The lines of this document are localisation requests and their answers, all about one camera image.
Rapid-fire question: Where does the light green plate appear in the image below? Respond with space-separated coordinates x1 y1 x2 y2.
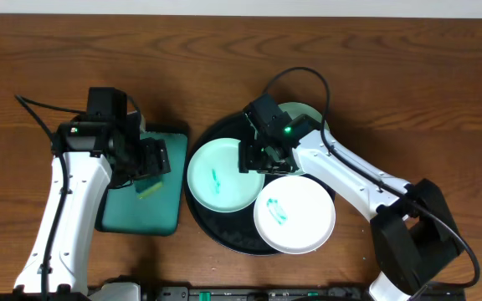
277 102 332 176
187 138 265 213

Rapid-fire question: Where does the green yellow sponge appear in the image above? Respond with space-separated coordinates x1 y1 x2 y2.
134 176 162 199

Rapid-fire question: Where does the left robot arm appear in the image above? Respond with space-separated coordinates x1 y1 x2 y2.
0 112 170 300

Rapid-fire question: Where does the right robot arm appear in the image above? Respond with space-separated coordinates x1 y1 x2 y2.
239 94 464 300

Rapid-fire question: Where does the dark green rectangular water tray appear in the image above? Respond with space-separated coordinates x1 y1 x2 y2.
95 123 188 237

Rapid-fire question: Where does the round black serving tray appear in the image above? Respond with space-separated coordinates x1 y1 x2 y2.
183 110 337 257

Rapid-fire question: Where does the white plate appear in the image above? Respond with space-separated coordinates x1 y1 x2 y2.
254 176 336 255

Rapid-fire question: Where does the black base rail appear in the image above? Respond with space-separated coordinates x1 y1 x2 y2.
140 285 466 301

